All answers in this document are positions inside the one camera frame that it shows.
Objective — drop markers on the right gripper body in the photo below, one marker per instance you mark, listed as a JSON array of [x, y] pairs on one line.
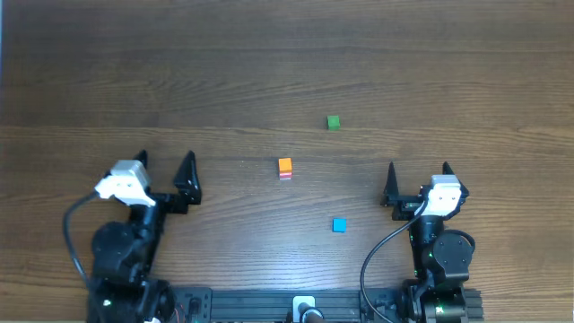
[[406, 205]]

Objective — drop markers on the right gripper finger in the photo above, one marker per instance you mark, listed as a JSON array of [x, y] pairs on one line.
[[463, 189], [392, 184]]

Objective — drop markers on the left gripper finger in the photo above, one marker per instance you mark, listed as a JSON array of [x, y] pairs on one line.
[[190, 181], [142, 158]]

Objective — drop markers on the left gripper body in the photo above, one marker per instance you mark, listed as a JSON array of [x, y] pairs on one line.
[[172, 203]]

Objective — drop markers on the blue cube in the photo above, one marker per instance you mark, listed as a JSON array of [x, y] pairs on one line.
[[339, 224]]

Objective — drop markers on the green cube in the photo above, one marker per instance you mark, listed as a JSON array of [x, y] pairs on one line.
[[333, 121]]

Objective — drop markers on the pink cube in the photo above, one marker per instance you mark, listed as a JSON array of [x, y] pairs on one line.
[[285, 175]]

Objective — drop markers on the orange cube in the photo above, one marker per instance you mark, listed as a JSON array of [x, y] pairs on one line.
[[285, 164]]

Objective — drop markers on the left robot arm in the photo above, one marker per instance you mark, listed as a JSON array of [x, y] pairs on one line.
[[119, 251]]

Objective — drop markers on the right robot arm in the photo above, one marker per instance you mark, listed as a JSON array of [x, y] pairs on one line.
[[448, 255]]

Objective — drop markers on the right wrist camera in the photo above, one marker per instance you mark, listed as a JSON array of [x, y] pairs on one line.
[[444, 197]]

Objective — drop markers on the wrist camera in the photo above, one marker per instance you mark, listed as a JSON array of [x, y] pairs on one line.
[[444, 197], [125, 184]]

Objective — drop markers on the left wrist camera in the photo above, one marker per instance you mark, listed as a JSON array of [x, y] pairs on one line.
[[125, 184]]

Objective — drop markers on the mounting rail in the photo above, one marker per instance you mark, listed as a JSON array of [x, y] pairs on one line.
[[260, 305]]

